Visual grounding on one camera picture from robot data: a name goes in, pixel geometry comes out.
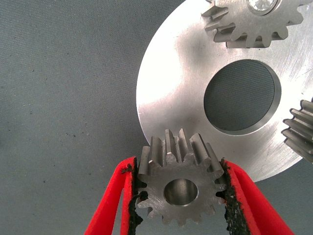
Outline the dark grey table cloth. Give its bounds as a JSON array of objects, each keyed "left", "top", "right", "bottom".
[{"left": 0, "top": 0, "right": 313, "bottom": 235}]

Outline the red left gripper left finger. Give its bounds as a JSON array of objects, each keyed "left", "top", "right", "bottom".
[{"left": 84, "top": 156, "right": 149, "bottom": 235}]

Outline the round metal plate with hole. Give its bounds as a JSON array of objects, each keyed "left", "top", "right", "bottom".
[{"left": 135, "top": 0, "right": 313, "bottom": 183}]

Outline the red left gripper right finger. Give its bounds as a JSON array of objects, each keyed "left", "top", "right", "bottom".
[{"left": 215, "top": 158, "right": 295, "bottom": 235}]

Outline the smaller steel gear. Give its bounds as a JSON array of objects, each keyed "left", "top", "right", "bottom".
[{"left": 135, "top": 128, "right": 227, "bottom": 228}]

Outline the steel gear on plate pin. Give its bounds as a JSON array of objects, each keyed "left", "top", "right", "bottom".
[
  {"left": 281, "top": 97, "right": 313, "bottom": 165},
  {"left": 201, "top": 0, "right": 305, "bottom": 49}
]

